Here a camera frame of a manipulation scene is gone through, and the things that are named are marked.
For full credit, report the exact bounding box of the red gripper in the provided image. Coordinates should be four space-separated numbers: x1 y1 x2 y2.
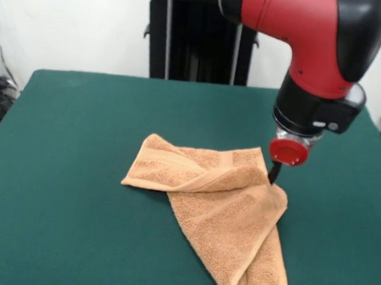
266 137 311 189

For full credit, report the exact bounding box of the tan terry towel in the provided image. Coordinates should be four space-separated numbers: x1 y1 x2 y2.
111 130 305 285

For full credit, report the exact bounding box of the dark green table cloth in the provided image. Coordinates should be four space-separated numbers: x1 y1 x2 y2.
0 63 381 285

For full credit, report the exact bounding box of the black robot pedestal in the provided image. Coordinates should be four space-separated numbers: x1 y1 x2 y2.
128 0 267 88

